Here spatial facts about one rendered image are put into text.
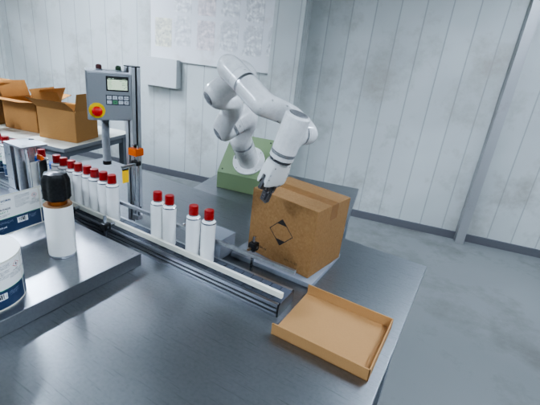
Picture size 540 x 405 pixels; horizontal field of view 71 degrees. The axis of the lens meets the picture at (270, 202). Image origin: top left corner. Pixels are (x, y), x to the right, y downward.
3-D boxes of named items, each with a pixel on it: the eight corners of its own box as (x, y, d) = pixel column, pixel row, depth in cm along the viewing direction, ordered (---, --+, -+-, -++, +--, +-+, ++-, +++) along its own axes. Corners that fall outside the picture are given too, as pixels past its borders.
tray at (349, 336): (270, 333, 113) (272, 323, 112) (307, 293, 135) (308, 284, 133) (367, 382, 100) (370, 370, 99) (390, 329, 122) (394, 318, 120)
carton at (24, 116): (-14, 128, 309) (-21, 81, 295) (41, 120, 356) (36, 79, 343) (30, 137, 298) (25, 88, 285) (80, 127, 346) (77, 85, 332)
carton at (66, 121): (22, 137, 294) (15, 87, 280) (68, 127, 340) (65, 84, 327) (70, 146, 287) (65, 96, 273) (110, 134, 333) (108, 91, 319)
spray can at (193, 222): (182, 255, 139) (182, 205, 132) (191, 251, 143) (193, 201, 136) (192, 261, 137) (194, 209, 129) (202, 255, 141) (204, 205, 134)
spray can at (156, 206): (147, 240, 147) (147, 191, 140) (157, 235, 152) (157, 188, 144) (157, 244, 145) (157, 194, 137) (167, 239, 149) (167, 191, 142)
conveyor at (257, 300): (-3, 185, 192) (-5, 176, 191) (19, 181, 201) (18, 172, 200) (276, 317, 120) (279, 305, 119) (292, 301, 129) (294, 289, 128)
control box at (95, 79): (87, 115, 156) (83, 67, 149) (131, 116, 164) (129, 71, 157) (87, 120, 148) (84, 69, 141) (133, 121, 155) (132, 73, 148)
